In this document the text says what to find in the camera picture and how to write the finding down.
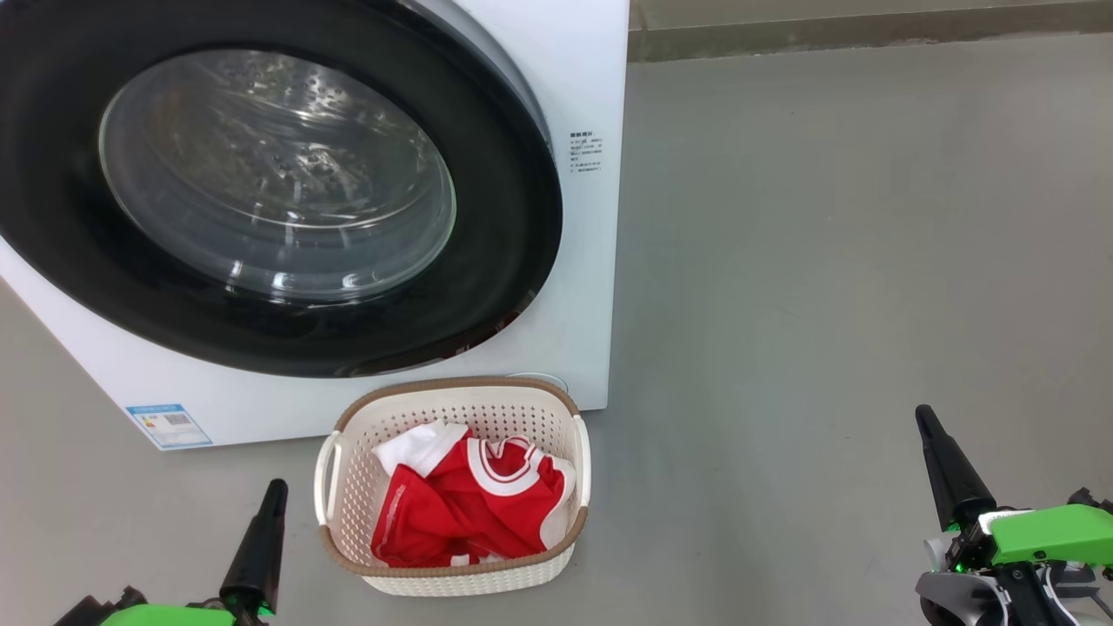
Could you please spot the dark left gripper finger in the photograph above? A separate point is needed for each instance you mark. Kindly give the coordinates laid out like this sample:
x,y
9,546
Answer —
x,y
256,556

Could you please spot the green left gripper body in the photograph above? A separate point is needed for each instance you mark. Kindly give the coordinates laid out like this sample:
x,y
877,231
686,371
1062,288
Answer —
x,y
169,616

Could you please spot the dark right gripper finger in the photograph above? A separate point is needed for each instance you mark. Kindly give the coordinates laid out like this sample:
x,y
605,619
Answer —
x,y
956,482

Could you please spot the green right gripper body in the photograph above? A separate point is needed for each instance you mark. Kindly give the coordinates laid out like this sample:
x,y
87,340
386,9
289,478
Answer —
x,y
1052,535

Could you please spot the red and white garment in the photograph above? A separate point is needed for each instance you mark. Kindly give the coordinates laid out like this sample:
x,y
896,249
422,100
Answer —
x,y
469,513

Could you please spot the dark grey glass washer door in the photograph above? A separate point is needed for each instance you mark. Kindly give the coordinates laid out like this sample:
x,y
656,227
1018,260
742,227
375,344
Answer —
x,y
504,217

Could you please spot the cream perforated basket brown rim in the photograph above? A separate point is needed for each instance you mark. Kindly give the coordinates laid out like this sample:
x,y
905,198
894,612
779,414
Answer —
x,y
409,416

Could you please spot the white front-load washing machine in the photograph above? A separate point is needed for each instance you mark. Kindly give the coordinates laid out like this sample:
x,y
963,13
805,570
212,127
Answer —
x,y
583,304

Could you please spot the blue energy label sticker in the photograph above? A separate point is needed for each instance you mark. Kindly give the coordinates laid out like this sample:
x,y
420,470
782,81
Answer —
x,y
169,426

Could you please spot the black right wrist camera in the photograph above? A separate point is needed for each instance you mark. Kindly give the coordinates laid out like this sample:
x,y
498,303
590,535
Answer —
x,y
1091,500

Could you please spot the dark wall baseboard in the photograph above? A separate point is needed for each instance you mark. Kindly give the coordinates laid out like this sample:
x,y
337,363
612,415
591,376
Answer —
x,y
869,35

